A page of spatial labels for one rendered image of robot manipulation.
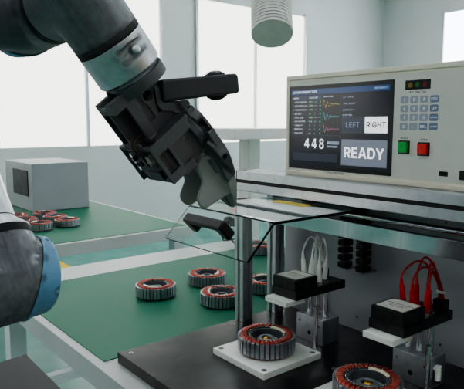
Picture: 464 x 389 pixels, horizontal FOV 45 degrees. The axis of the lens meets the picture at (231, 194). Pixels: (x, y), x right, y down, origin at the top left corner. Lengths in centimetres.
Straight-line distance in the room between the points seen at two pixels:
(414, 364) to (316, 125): 48
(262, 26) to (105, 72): 164
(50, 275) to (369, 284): 68
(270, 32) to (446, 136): 137
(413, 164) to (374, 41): 778
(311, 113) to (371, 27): 760
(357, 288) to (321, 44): 673
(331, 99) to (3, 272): 66
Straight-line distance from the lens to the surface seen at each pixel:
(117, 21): 59
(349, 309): 129
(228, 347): 114
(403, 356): 107
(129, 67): 60
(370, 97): 105
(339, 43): 813
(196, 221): 96
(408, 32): 868
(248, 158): 213
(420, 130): 99
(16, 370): 100
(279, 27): 221
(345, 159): 108
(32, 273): 84
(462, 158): 95
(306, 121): 115
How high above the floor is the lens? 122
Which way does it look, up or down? 7 degrees down
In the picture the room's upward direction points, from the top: straight up
